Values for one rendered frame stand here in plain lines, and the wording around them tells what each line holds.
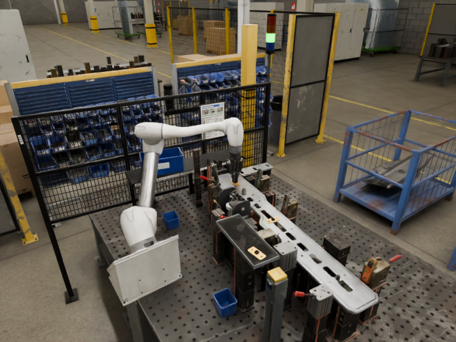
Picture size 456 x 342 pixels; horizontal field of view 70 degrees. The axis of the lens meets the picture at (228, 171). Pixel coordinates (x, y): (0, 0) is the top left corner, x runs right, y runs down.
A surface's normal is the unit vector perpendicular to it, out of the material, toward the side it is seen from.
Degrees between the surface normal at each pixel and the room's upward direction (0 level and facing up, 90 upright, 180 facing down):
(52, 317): 0
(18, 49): 90
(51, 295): 0
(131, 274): 90
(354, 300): 0
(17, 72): 90
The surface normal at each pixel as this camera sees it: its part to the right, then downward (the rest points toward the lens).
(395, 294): 0.00, -0.88
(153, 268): 0.58, 0.38
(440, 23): -0.82, 0.27
